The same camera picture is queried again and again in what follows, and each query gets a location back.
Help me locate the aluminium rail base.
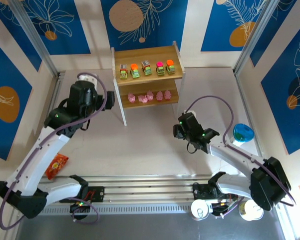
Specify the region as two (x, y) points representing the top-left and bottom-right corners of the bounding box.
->
(11, 174), (285, 208)

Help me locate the black electronics board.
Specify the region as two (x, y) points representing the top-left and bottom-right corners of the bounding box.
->
(69, 202), (92, 214)
(211, 201), (232, 217)

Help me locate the green truck grey ladder top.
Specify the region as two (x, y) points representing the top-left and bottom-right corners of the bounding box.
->
(141, 59), (152, 76)
(119, 63), (129, 80)

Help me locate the green truck orange mixer drum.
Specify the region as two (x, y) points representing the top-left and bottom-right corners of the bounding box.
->
(129, 63), (140, 79)
(165, 59), (176, 75)

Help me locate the wooden shelf white frame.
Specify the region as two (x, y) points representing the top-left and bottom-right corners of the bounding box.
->
(111, 41), (186, 127)

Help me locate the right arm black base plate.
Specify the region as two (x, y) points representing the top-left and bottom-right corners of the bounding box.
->
(192, 183), (239, 201)

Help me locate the aluminium frame post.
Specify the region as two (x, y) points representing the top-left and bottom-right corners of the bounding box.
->
(233, 0), (298, 77)
(8, 0), (65, 80)

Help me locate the orange snack bag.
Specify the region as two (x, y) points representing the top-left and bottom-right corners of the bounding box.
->
(45, 153), (70, 180)

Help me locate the green truck pink mixer drum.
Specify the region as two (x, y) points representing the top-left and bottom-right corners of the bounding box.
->
(155, 61), (165, 77)

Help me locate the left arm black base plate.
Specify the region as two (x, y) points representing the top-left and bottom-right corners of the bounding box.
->
(74, 186), (105, 203)

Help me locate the aluminium side rail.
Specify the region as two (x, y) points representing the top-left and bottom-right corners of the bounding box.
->
(27, 71), (67, 186)
(233, 71), (272, 180)

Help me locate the grey slotted cable duct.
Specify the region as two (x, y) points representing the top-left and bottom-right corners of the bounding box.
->
(22, 204), (193, 216)

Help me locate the white drink can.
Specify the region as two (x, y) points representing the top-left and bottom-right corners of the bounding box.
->
(191, 199), (213, 221)

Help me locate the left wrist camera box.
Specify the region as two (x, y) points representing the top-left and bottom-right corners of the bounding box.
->
(77, 72), (98, 87)

